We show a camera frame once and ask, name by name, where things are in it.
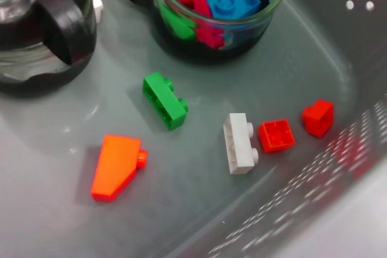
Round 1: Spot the bright red sloped block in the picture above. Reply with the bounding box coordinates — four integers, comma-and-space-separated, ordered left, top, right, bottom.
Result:
89, 134, 149, 203

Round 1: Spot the white sloped building block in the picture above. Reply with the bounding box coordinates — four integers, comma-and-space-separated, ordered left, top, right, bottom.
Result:
223, 112, 259, 176

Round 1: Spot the small red building block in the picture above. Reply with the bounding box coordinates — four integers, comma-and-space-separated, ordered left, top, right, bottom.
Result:
301, 98, 335, 139
257, 118, 296, 153

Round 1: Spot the glass teacup black sleeve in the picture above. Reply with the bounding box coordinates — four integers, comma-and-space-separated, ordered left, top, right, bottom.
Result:
0, 0, 98, 99
114, 0, 287, 66

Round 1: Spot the green long building block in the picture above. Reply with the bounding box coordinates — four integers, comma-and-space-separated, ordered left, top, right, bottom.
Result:
141, 71, 189, 132

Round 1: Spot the green notched building block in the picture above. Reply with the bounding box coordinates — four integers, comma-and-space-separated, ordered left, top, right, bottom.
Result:
157, 0, 197, 41

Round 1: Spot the grey-green perforated storage bin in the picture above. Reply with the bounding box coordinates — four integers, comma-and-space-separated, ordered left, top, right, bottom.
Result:
0, 0, 387, 258

